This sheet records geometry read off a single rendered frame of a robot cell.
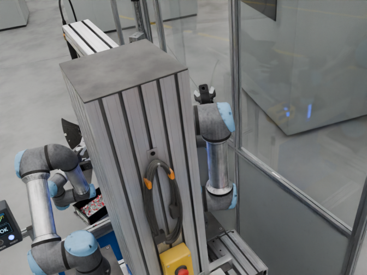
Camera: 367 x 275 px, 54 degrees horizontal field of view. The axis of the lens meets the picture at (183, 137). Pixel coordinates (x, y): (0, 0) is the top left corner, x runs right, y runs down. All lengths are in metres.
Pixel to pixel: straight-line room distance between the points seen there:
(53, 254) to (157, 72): 0.94
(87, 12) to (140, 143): 6.73
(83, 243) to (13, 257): 1.94
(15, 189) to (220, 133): 3.01
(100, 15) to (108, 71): 6.68
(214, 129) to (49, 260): 0.81
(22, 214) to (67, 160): 2.13
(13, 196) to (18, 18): 5.86
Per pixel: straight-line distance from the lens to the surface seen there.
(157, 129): 0.87
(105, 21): 7.59
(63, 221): 3.48
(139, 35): 2.49
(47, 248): 1.56
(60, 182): 1.95
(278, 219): 2.25
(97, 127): 0.81
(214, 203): 1.60
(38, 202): 1.61
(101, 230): 2.14
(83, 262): 1.55
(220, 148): 1.41
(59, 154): 1.64
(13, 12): 9.20
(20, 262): 3.35
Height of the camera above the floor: 2.38
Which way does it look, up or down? 36 degrees down
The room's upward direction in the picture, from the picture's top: 7 degrees counter-clockwise
